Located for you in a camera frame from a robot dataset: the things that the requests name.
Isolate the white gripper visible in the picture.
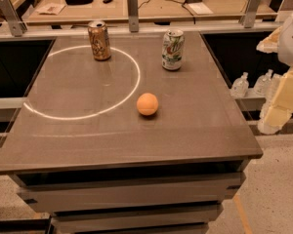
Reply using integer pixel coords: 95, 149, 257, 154
256, 13, 293, 135

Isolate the white green 7up can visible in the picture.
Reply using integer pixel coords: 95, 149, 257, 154
162, 29, 185, 70

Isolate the brown gold soda can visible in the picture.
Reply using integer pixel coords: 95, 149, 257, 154
88, 20, 111, 60

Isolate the clear plastic bottle right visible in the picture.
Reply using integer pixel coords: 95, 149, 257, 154
253, 69, 273, 96

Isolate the clear plastic bottle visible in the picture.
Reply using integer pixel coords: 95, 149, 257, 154
230, 72, 249, 98
253, 69, 273, 96

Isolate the clear plastic bottle left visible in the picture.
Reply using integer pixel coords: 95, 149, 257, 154
230, 72, 249, 98

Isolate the orange ball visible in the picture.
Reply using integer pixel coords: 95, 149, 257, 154
137, 93, 158, 116

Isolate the grey table base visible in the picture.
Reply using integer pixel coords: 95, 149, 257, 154
15, 161, 245, 234

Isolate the small black device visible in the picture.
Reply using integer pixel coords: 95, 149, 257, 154
103, 0, 113, 4

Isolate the black cloth bundle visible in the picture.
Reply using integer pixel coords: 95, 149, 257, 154
65, 0, 94, 5

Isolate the brown paper packet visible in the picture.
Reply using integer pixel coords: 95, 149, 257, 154
37, 3, 64, 15

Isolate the right metal bracket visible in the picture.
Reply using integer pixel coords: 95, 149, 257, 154
239, 0, 261, 28

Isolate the metal bracket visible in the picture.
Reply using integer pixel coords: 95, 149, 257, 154
0, 0, 27, 37
127, 0, 139, 32
239, 0, 261, 28

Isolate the middle metal bracket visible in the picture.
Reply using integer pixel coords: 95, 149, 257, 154
127, 0, 139, 32

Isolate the left metal bracket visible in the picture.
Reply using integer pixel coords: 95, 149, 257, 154
0, 0, 27, 37

